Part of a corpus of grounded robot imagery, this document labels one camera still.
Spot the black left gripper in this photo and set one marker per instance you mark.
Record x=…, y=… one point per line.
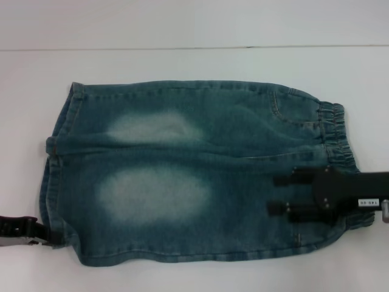
x=18, y=225

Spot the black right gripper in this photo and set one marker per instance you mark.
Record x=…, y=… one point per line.
x=349, y=190

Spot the blue denim shorts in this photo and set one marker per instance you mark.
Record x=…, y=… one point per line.
x=182, y=164

